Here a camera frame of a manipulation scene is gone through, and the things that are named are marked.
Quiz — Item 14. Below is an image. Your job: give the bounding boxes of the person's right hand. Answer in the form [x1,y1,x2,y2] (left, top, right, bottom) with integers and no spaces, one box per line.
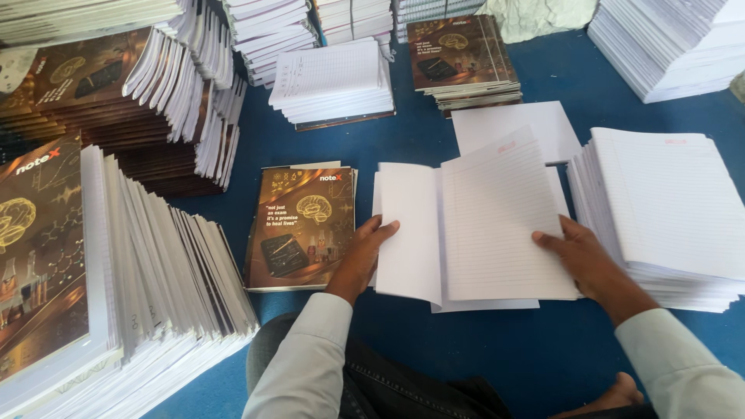
[531,214,660,327]

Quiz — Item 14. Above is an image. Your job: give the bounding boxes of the person's left hand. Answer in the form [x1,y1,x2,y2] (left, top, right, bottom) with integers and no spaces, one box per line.
[325,214,401,307]

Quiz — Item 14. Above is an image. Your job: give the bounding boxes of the white cover sheet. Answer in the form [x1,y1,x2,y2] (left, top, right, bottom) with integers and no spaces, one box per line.
[371,162,572,314]

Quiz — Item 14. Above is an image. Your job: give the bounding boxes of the lined paper bundle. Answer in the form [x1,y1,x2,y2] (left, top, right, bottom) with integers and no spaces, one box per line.
[440,125,580,303]

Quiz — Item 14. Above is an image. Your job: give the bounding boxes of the pile of brown notebook covers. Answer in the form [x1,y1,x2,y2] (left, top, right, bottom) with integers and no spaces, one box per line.
[243,161,359,293]

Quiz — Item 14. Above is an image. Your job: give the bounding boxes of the tall stack of lined sheets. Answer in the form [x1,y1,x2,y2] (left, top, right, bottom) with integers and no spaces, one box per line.
[567,127,745,314]

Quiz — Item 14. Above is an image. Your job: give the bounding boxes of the person's dark trousers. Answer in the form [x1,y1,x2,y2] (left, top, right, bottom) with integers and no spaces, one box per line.
[246,313,514,419]

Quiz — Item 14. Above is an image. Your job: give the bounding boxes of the person's bare foot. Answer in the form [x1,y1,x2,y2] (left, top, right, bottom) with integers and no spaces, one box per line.
[550,372,646,419]

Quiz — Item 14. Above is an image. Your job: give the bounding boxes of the blank white sheets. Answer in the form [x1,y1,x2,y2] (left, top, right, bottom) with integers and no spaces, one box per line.
[450,100,583,167]

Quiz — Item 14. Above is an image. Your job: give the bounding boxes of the low stack of lined paper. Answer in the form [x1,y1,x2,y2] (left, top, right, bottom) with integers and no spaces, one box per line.
[267,37,397,133]

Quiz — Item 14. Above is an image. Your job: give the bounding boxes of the small stack of brown notebooks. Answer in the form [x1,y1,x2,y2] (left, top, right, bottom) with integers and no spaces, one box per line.
[405,14,523,118]

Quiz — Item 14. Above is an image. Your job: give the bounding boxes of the large stack of white paper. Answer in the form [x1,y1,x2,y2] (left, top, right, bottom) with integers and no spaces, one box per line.
[586,0,745,105]

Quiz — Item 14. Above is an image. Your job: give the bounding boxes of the row of bound notebook stacks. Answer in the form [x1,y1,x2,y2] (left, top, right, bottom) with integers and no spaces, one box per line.
[157,0,487,89]

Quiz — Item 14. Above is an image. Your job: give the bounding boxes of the fanned stack of brown notebooks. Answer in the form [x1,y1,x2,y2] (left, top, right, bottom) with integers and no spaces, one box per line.
[0,133,260,419]

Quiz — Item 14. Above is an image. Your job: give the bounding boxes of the crumpled white sack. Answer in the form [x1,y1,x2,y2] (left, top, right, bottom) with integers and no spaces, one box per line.
[476,0,600,45]

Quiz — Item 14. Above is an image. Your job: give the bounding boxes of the heap of brown notebooks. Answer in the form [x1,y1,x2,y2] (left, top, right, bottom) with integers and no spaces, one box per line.
[0,26,249,199]

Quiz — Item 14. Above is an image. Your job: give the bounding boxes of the flat stack of white notebooks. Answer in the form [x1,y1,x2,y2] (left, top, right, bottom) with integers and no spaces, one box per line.
[0,0,188,50]

